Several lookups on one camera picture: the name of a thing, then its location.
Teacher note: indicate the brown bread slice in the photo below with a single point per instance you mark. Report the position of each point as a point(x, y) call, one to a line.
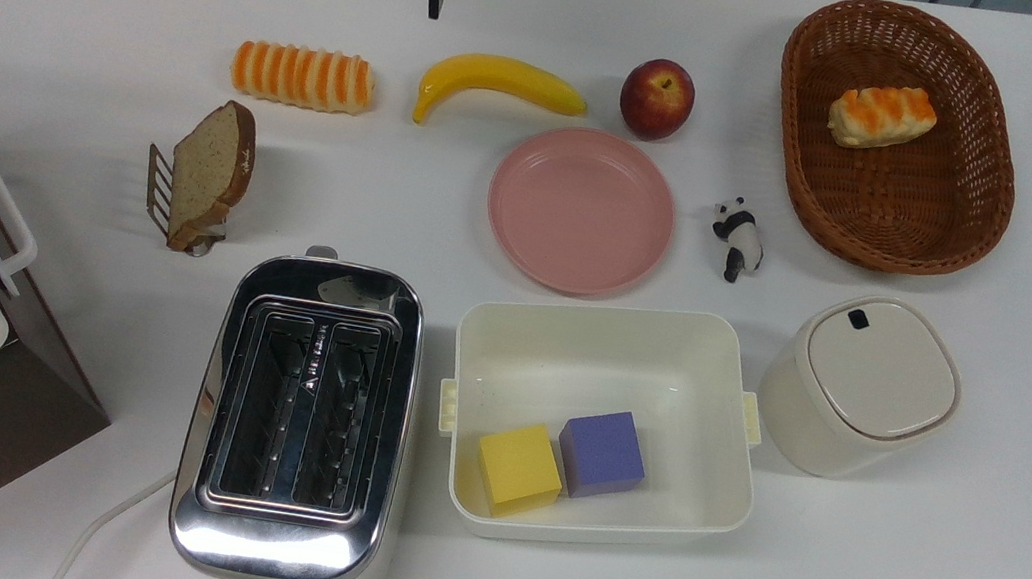
point(210, 166)

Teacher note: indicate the orange striped bread loaf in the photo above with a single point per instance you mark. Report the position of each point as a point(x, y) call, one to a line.
point(303, 78)

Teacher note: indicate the small orange striped bread roll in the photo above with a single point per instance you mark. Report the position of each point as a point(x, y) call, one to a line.
point(882, 117)

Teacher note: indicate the silver two-slot toaster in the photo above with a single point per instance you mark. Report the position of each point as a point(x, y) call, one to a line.
point(279, 539)

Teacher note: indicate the yellow banana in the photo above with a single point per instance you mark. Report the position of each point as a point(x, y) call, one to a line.
point(495, 77)

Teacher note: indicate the red apple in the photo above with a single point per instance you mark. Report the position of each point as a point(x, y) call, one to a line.
point(656, 99)

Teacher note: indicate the pink plate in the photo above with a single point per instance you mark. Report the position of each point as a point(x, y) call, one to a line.
point(580, 212)

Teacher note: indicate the panda figurine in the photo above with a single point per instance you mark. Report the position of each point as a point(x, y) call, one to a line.
point(741, 235)

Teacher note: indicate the white plastic box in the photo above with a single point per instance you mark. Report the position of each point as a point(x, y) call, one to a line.
point(587, 360)

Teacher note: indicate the yellow cube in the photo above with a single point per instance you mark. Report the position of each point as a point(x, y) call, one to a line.
point(518, 470)

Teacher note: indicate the purple cube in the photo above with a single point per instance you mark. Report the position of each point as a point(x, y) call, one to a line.
point(602, 453)

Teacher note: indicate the brown wicker basket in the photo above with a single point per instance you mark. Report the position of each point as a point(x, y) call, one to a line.
point(891, 211)

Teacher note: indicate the white lidded bin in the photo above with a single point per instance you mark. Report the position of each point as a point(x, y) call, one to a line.
point(867, 379)

